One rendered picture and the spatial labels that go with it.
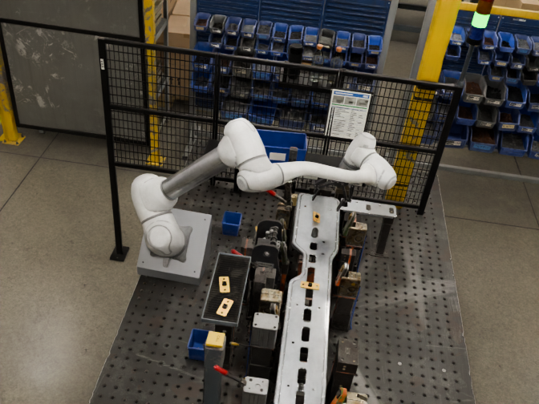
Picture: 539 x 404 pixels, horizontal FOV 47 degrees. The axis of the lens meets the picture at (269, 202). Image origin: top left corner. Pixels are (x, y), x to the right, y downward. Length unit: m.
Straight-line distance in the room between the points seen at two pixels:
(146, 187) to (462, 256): 2.60
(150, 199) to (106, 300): 1.29
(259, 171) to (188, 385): 0.95
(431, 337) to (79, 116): 3.29
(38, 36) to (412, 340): 3.40
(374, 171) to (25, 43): 3.09
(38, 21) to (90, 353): 2.43
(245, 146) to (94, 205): 2.37
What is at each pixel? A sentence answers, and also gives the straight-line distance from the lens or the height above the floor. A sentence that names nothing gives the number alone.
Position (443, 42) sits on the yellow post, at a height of 1.75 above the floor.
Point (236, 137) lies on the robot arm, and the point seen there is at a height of 1.58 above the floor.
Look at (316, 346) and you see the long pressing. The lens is 2.51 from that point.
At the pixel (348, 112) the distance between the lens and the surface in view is 3.35.
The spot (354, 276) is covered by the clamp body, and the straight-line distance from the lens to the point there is 2.75.
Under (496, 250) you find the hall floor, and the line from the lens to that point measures 4.86.
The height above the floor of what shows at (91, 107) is 0.42.
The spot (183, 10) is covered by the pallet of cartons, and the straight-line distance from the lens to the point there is 6.01.
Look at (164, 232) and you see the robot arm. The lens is 2.82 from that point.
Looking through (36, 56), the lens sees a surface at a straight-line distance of 5.02.
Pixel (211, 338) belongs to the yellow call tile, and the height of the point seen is 1.16.
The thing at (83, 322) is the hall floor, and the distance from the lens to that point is 3.91.
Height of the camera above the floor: 2.94
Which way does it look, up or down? 38 degrees down
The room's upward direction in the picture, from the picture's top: 7 degrees clockwise
